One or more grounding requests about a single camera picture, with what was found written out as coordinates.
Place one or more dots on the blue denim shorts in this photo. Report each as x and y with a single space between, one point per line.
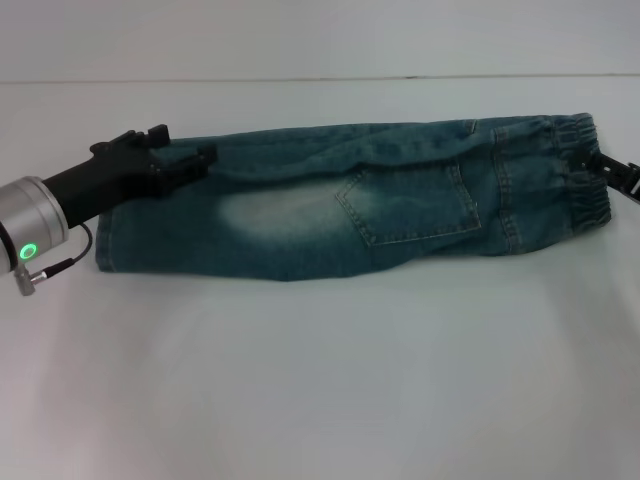
300 225

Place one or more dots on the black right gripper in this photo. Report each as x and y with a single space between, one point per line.
629 177

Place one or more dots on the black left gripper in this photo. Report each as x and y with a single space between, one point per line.
100 180

